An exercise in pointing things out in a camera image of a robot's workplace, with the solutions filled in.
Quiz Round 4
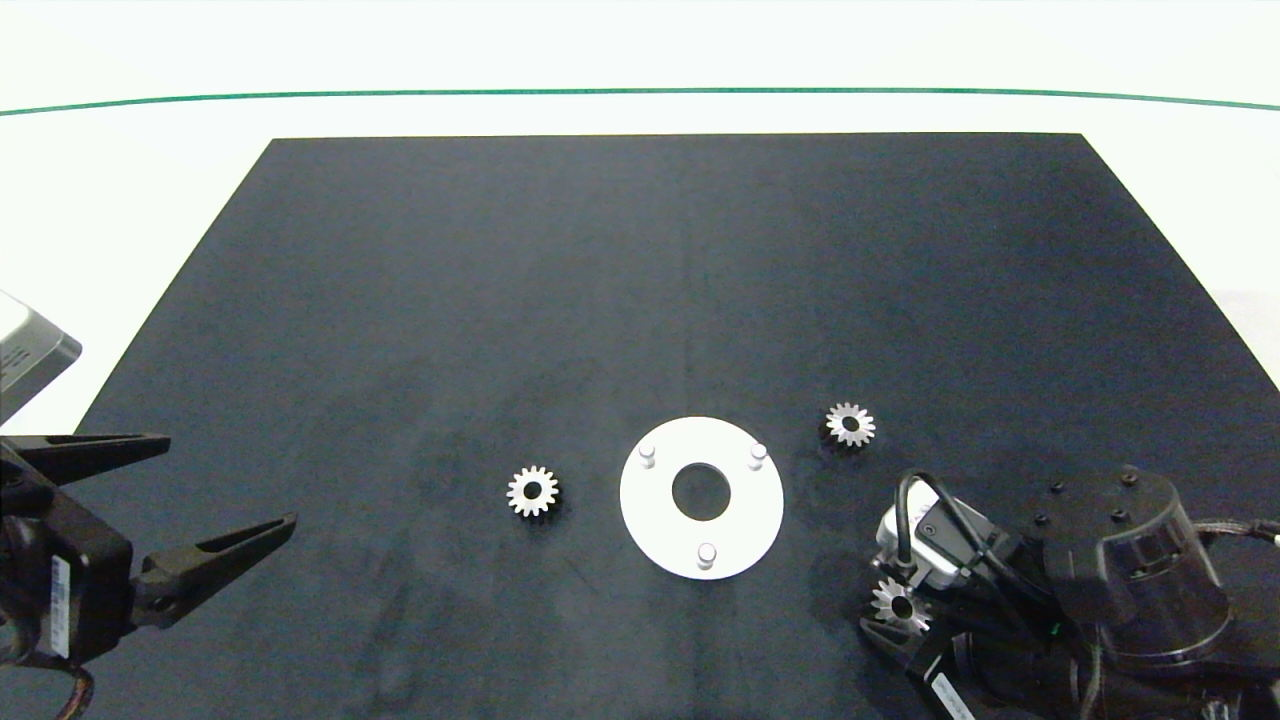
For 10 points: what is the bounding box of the black camera cable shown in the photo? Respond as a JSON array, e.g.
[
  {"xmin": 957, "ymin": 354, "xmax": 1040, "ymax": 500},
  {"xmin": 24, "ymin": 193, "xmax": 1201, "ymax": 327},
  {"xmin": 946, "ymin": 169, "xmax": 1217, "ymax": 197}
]
[{"xmin": 895, "ymin": 470, "xmax": 1011, "ymax": 593}]

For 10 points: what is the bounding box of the round white pinned plate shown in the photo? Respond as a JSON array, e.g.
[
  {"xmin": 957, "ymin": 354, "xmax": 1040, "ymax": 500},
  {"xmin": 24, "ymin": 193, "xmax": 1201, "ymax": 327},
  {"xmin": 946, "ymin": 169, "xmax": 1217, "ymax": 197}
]
[{"xmin": 619, "ymin": 417, "xmax": 785, "ymax": 580}]

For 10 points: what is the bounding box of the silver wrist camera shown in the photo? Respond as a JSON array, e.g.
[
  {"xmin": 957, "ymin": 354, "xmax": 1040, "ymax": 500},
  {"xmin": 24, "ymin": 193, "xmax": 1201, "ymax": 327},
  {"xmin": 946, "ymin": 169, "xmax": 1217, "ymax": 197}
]
[
  {"xmin": 0, "ymin": 290, "xmax": 84, "ymax": 423},
  {"xmin": 877, "ymin": 485, "xmax": 988, "ymax": 588}
]

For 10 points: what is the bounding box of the small steel planetary gear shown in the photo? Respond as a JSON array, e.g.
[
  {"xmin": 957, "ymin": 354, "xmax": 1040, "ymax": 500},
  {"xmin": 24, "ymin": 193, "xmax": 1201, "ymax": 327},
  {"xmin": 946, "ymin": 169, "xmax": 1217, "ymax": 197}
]
[
  {"xmin": 506, "ymin": 465, "xmax": 561, "ymax": 519},
  {"xmin": 870, "ymin": 577, "xmax": 934, "ymax": 635},
  {"xmin": 825, "ymin": 402, "xmax": 878, "ymax": 449}
]

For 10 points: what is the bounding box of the dark rectangular work mat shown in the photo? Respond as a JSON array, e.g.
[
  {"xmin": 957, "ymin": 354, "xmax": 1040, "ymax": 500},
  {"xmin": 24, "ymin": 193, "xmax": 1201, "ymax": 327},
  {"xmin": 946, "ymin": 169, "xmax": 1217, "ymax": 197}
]
[{"xmin": 0, "ymin": 133, "xmax": 1280, "ymax": 720}]

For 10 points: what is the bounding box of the braided arm cable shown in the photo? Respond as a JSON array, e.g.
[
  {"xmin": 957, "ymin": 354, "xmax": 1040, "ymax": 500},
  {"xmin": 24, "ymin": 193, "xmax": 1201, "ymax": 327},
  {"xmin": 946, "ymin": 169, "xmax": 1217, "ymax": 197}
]
[
  {"xmin": 55, "ymin": 664, "xmax": 97, "ymax": 720},
  {"xmin": 1190, "ymin": 518, "xmax": 1280, "ymax": 547}
]

